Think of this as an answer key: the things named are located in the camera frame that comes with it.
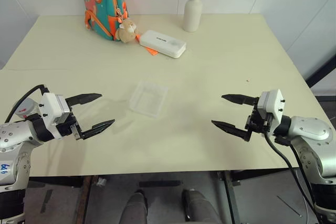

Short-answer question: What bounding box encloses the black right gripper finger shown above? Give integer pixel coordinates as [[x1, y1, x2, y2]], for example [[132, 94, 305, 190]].
[[220, 93, 259, 105], [211, 120, 253, 142]]

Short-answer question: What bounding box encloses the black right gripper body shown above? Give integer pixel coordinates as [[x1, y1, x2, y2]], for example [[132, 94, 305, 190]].
[[245, 98, 275, 137]]

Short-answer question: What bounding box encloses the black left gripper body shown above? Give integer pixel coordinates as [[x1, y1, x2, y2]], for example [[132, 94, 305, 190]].
[[56, 99, 85, 141]]

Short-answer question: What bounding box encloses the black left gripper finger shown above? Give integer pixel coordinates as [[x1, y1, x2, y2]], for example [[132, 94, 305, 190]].
[[65, 93, 102, 107], [80, 119, 116, 140]]

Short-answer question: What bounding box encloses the clear plastic tray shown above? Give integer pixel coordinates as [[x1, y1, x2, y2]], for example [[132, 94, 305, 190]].
[[128, 80, 169, 119]]

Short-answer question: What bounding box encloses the grey metal table leg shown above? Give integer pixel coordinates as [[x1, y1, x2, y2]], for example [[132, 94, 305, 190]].
[[215, 170, 241, 224]]

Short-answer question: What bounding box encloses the brown rusty table leg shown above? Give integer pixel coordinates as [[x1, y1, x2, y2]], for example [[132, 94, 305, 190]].
[[75, 175, 92, 224]]

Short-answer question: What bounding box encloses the orange flat strip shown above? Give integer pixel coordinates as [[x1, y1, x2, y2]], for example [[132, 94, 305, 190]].
[[134, 34, 160, 57]]

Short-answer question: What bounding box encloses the black bar under table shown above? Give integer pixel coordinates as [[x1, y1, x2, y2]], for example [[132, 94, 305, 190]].
[[138, 180, 184, 187]]

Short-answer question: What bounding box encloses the dark grey rounded shape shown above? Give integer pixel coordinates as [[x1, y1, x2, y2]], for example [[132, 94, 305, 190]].
[[182, 188, 223, 224], [121, 191, 148, 224]]

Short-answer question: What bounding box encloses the white rectangular case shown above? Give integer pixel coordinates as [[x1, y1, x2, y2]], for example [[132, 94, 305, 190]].
[[138, 30, 187, 59]]

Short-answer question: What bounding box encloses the teal dinosaur backpack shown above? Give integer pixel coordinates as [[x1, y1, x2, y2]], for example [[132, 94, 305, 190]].
[[79, 0, 131, 41]]

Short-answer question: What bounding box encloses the white ceramic vase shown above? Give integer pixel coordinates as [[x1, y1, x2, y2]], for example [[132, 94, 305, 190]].
[[183, 0, 203, 33]]

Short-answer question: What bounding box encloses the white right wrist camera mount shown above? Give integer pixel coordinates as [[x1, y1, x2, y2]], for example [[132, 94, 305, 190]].
[[256, 89, 286, 128]]

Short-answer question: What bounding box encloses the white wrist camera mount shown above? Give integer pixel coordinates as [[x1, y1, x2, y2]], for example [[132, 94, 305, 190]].
[[40, 92, 72, 140], [256, 89, 286, 128]]

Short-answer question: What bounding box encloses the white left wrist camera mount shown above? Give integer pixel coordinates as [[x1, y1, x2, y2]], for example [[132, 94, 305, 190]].
[[40, 92, 72, 140]]

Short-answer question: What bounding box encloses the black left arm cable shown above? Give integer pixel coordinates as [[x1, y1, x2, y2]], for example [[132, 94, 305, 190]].
[[4, 84, 50, 124]]

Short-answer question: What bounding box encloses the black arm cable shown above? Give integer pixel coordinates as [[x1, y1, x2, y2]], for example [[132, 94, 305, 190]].
[[264, 131, 325, 224], [4, 84, 50, 124]]

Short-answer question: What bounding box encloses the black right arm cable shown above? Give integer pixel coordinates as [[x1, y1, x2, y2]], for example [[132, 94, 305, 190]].
[[264, 131, 325, 224]]

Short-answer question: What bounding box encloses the tan plush toy keychain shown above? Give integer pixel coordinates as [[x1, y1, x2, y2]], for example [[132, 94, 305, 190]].
[[115, 18, 140, 44]]

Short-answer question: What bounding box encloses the black slanted frame bar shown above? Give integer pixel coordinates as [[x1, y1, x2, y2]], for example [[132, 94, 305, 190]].
[[306, 55, 336, 88]]

